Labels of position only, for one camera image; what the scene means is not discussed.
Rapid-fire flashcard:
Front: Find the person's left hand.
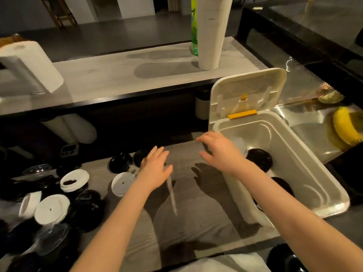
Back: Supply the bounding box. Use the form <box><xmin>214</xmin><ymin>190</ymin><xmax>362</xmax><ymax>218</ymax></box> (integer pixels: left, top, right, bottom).
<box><xmin>137</xmin><ymin>145</ymin><xmax>174</xmax><ymax>193</ymax></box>

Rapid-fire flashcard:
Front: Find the person's right hand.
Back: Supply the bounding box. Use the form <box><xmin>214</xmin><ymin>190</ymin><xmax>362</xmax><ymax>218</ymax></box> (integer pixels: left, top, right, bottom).
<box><xmin>195</xmin><ymin>131</ymin><xmax>250</xmax><ymax>178</ymax></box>

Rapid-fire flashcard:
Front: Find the tall stack of black lids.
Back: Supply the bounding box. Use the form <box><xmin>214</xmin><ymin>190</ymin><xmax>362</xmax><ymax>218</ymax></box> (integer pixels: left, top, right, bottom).
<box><xmin>245</xmin><ymin>148</ymin><xmax>273</xmax><ymax>173</ymax></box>

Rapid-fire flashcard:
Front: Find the white cup lid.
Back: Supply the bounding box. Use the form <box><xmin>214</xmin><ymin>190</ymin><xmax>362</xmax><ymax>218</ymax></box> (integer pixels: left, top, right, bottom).
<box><xmin>111</xmin><ymin>172</ymin><xmax>137</xmax><ymax>197</ymax></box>

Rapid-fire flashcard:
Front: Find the black cup lid with plug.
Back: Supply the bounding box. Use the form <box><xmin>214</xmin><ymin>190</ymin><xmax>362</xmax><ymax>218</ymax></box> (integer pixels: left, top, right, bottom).
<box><xmin>252</xmin><ymin>177</ymin><xmax>295</xmax><ymax>213</ymax></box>

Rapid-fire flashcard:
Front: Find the white plastic storage bin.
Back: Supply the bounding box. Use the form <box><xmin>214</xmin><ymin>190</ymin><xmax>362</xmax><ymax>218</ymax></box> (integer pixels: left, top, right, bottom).
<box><xmin>208</xmin><ymin>68</ymin><xmax>351</xmax><ymax>227</ymax></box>

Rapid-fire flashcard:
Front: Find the pile of cup lids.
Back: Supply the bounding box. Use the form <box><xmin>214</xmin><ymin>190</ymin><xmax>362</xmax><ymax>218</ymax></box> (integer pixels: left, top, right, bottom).
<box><xmin>0</xmin><ymin>148</ymin><xmax>151</xmax><ymax>272</ymax></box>

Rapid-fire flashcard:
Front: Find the person's left forearm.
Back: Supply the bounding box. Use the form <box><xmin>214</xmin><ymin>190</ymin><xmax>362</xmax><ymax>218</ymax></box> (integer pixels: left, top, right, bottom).
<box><xmin>69</xmin><ymin>181</ymin><xmax>159</xmax><ymax>272</ymax></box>

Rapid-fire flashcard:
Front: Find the person's right forearm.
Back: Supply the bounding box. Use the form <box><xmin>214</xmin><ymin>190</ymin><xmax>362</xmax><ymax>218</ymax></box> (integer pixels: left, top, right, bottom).
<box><xmin>238</xmin><ymin>164</ymin><xmax>363</xmax><ymax>272</ymax></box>

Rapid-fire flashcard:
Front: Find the person's white shirt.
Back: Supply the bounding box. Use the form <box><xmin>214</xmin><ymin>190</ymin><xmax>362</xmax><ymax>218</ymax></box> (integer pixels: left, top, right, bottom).
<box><xmin>170</xmin><ymin>252</ymin><xmax>271</xmax><ymax>272</ymax></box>

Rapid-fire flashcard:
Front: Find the tall white paper cup stack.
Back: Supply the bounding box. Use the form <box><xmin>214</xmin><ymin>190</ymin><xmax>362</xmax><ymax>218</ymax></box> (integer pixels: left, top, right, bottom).
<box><xmin>195</xmin><ymin>0</ymin><xmax>234</xmax><ymax>71</ymax></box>

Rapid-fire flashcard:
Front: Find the grey wooden table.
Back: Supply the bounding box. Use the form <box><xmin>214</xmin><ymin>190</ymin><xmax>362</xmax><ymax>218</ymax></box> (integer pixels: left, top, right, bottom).
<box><xmin>0</xmin><ymin>133</ymin><xmax>281</xmax><ymax>272</ymax></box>

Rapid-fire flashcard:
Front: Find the small digital timer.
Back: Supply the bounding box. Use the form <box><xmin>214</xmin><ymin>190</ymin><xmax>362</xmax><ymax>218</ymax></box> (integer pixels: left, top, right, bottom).
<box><xmin>60</xmin><ymin>143</ymin><xmax>80</xmax><ymax>158</ymax></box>

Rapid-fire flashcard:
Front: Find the grey bar counter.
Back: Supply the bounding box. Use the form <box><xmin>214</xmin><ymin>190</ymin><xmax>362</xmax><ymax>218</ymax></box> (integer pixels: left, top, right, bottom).
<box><xmin>0</xmin><ymin>36</ymin><xmax>268</xmax><ymax>116</ymax></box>

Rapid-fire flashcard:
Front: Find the black round base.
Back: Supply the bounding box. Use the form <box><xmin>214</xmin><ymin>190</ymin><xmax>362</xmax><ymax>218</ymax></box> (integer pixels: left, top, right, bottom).
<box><xmin>266</xmin><ymin>243</ymin><xmax>308</xmax><ymax>272</ymax></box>

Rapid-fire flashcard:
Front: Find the yellow fruit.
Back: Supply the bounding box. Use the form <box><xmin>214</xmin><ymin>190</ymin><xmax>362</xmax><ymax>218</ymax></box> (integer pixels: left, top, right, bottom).
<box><xmin>332</xmin><ymin>107</ymin><xmax>363</xmax><ymax>146</ymax></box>

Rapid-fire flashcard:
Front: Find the green plastic bottle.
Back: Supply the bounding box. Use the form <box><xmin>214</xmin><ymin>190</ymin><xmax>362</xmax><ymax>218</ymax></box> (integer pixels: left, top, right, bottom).
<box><xmin>190</xmin><ymin>0</ymin><xmax>199</xmax><ymax>56</ymax></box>

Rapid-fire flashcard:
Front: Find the white paper towel roll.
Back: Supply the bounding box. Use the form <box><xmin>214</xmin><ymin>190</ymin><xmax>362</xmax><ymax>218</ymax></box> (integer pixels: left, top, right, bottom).
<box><xmin>0</xmin><ymin>41</ymin><xmax>64</xmax><ymax>95</ymax></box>

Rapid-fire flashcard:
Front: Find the wooden chair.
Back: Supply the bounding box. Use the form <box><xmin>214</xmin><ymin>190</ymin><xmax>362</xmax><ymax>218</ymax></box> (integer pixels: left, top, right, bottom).
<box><xmin>0</xmin><ymin>33</ymin><xmax>29</xmax><ymax>48</ymax></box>

